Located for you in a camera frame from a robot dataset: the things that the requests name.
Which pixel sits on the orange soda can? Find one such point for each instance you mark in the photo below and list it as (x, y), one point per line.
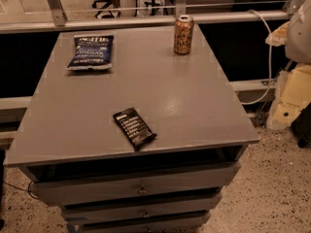
(183, 34)

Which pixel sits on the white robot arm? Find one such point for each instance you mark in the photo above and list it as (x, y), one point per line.
(293, 90)

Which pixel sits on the black rxbar chocolate bar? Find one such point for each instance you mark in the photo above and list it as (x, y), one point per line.
(136, 130)

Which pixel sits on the grey drawer cabinet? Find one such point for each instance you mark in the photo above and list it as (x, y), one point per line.
(145, 147)

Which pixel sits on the top grey drawer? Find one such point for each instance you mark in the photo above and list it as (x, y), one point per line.
(149, 183)

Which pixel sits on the grey drawer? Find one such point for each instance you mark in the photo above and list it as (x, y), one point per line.
(145, 225)
(181, 202)
(149, 183)

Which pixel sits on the blue vinegar chips bag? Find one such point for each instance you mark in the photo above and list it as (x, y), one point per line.
(93, 52)

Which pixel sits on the middle grey drawer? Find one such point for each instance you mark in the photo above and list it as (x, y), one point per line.
(181, 202)

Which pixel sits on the bottom grey drawer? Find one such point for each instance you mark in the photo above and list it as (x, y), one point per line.
(145, 225)

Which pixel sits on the black office chair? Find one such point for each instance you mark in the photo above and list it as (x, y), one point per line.
(105, 0)

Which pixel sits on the metal railing frame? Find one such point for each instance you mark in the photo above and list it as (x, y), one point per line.
(24, 16)

